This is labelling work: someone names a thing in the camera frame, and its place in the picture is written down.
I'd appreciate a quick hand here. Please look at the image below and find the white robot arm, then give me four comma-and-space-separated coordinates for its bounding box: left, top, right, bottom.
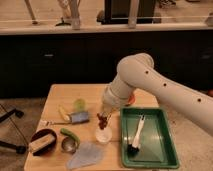
102, 53, 213, 136

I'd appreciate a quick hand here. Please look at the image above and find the orange bowl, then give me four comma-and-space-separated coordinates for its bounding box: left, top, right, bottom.
127, 93, 135, 105

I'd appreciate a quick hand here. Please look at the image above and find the light green small cup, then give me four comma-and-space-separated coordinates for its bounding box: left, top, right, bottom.
73, 99, 85, 112

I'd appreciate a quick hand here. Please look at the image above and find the dark round bowl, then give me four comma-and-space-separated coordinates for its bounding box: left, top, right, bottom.
29, 129, 57, 156

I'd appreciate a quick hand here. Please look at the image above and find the green pepper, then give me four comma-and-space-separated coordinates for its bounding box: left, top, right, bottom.
60, 128, 80, 147

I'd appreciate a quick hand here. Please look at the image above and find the metal fork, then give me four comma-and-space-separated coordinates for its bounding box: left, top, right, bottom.
39, 121, 71, 126

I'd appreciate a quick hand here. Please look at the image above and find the light blue cloth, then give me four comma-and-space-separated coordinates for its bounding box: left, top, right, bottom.
66, 142, 104, 169

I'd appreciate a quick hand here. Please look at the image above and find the yellow banana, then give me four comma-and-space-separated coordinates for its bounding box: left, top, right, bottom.
59, 106, 70, 122

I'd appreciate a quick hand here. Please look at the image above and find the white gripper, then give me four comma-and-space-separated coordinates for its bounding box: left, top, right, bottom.
101, 85, 130, 117

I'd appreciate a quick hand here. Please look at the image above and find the white handled black brush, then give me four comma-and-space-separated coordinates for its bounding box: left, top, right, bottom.
127, 115, 145, 156

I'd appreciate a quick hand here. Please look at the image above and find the small metal bowl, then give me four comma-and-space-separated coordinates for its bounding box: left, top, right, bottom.
61, 137, 77, 154

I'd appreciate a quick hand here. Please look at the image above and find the green plastic tray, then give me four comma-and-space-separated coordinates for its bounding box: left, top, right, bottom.
120, 107, 179, 169

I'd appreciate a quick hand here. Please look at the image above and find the wooden table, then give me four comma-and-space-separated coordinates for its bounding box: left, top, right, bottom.
23, 83, 174, 171

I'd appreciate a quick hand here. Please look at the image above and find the blue grey sponge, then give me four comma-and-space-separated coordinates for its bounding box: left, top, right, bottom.
70, 112, 89, 124

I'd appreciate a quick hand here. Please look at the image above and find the dark red grapes bunch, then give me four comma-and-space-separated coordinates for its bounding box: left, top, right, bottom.
97, 114, 108, 130

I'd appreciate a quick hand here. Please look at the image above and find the white paper cup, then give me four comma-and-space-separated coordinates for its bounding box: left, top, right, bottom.
95, 127, 112, 144

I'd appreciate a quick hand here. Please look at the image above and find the white rectangular block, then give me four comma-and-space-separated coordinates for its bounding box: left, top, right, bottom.
29, 134, 55, 153

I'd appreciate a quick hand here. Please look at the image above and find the black office chair base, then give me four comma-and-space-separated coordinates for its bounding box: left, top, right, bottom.
0, 103, 28, 155

